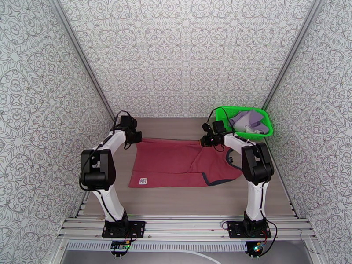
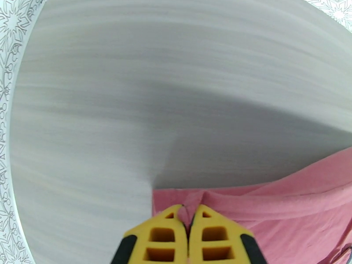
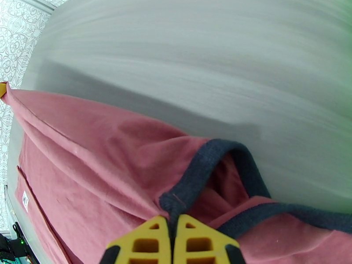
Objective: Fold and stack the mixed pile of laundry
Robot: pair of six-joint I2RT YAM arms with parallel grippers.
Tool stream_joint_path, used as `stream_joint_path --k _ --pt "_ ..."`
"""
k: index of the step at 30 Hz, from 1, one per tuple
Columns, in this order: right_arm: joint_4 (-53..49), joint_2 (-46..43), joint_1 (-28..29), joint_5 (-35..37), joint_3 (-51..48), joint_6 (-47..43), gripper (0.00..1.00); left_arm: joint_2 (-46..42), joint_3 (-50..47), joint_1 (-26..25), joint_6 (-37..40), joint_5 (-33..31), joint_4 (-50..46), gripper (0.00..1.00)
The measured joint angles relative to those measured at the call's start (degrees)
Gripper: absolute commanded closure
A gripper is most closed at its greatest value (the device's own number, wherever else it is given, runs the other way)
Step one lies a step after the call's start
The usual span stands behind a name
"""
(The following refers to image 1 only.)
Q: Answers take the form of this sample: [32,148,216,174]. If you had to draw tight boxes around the lilac garment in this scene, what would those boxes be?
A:
[229,110,270,135]

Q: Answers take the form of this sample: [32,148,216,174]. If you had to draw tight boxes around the red tank top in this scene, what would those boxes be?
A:
[128,138,243,189]

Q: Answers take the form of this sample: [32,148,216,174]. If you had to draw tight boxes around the green plastic basket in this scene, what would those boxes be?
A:
[215,106,274,139]

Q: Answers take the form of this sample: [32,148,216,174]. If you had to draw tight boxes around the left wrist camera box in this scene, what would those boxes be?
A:
[120,115,138,130]

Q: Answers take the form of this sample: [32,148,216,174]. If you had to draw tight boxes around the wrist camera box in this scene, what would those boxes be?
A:
[120,115,138,130]
[213,120,227,134]

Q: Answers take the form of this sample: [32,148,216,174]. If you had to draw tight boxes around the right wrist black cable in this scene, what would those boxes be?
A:
[203,107,237,133]

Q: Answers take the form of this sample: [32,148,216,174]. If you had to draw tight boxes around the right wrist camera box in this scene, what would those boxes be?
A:
[213,120,227,134]

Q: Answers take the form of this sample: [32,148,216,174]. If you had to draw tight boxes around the aluminium mounting rail frame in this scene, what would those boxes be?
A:
[58,215,317,242]

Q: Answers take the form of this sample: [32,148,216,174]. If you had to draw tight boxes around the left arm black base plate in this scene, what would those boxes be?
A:
[102,220,147,238]

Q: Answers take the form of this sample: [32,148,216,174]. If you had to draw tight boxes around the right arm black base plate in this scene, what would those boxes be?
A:
[227,220,272,239]

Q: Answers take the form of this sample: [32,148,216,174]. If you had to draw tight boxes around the aluminium corner post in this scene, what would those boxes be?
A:
[262,0,323,110]
[47,0,117,124]

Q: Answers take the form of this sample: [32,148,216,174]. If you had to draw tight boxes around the left arm base wires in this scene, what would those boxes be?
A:
[121,233,137,257]

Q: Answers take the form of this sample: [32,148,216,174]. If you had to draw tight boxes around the arm base wires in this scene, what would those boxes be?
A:
[260,220,280,257]
[121,233,137,257]

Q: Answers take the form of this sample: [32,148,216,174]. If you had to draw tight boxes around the white slotted cable duct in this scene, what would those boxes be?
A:
[67,242,248,251]

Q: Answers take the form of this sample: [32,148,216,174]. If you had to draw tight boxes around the white curved cable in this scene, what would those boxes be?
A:
[176,250,220,264]

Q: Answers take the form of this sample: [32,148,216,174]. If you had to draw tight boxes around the right arm base wires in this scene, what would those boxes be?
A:
[260,220,280,257]

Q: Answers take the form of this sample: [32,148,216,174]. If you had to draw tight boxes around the thin black wire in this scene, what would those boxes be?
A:
[299,229,322,256]

